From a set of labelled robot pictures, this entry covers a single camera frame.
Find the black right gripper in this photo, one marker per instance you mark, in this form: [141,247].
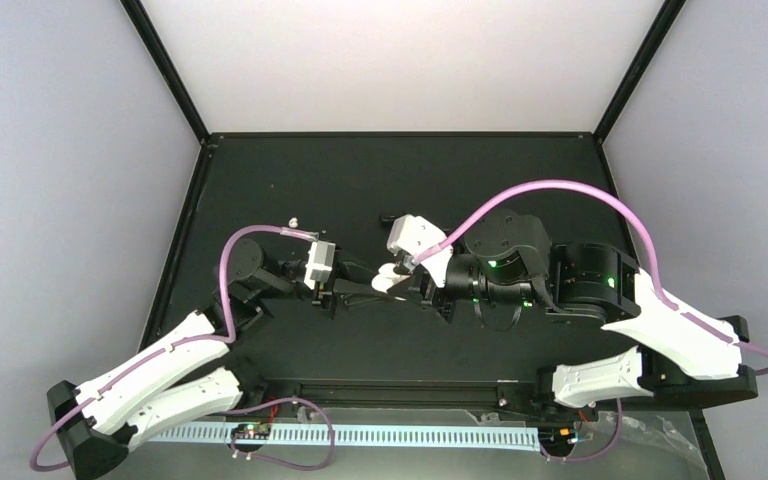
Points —
[418,287]

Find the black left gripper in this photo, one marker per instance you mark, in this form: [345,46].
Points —
[325,291]

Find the white earbud charging case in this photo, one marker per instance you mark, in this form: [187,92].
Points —
[388,276]

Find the black earbud charging case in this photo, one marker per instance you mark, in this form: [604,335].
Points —
[387,219]

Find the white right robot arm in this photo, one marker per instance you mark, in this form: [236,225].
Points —
[679,356]

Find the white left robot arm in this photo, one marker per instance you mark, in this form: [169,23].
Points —
[190,373]

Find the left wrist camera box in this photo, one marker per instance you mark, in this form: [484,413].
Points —
[319,264]

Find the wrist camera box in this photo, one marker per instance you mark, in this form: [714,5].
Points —
[319,264]
[420,239]

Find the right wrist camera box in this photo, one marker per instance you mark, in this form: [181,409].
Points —
[420,239]

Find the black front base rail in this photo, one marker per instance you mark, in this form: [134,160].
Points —
[408,394]

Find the light blue cable duct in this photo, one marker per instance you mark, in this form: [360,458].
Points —
[516,438]

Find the black frame post left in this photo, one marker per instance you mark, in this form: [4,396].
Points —
[154,45]

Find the black frame post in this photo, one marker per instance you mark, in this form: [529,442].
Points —
[154,45]
[655,35]

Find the black frame post right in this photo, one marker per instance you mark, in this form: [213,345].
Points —
[655,35]

